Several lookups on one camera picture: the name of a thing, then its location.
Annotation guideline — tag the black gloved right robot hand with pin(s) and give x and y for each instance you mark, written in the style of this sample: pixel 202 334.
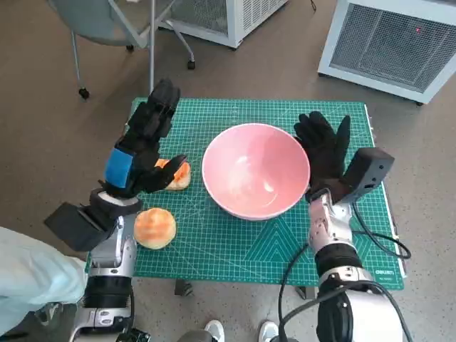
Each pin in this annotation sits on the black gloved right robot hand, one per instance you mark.
pixel 326 153

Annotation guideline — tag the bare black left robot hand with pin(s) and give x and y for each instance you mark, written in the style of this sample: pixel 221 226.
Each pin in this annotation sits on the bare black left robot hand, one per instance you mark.
pixel 142 142

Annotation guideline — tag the oblong striped toy bread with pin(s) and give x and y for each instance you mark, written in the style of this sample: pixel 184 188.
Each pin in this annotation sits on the oblong striped toy bread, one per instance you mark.
pixel 181 180

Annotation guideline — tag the pink bowl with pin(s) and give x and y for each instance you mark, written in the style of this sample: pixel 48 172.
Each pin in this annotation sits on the pink bowl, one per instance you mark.
pixel 256 171

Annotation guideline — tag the round toy bread bun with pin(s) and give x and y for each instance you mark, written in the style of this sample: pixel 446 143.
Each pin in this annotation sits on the round toy bread bun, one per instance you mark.
pixel 155 228

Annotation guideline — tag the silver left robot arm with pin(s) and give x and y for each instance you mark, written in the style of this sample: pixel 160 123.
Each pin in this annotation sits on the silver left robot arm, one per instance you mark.
pixel 110 249

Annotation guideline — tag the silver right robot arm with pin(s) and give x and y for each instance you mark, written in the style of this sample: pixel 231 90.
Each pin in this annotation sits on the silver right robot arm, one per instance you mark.
pixel 331 228

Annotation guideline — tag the silver metal pole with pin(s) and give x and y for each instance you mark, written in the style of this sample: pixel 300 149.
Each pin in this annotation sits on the silver metal pole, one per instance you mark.
pixel 151 46

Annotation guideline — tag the white mesh cabinet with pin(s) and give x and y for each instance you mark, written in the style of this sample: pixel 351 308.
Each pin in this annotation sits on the white mesh cabinet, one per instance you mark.
pixel 388 46
pixel 221 18

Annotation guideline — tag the grey-blue office chair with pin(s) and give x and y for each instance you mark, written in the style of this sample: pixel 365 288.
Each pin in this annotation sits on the grey-blue office chair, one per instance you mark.
pixel 103 21

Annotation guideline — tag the green cutting mat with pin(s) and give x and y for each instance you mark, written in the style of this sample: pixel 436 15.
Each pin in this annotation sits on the green cutting mat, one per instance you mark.
pixel 221 246

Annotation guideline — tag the person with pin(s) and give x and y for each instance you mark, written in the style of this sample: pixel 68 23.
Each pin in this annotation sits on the person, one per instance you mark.
pixel 28 263

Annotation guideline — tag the white shoe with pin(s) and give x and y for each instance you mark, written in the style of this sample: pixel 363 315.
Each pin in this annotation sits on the white shoe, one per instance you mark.
pixel 268 330
pixel 214 329

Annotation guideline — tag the small black device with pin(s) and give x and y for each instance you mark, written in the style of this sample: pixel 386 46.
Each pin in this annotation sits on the small black device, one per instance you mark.
pixel 137 335

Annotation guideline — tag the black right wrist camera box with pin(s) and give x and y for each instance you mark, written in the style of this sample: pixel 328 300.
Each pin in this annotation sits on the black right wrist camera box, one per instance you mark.
pixel 370 167

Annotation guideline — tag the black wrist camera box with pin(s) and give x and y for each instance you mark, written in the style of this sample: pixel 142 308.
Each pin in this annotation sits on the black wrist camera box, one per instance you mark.
pixel 370 167
pixel 78 224

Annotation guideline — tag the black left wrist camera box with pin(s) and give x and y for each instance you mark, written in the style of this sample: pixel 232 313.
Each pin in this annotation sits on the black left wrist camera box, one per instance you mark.
pixel 78 224

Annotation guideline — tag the black table leg bracket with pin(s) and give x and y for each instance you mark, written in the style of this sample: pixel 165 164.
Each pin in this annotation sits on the black table leg bracket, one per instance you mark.
pixel 306 292
pixel 183 288

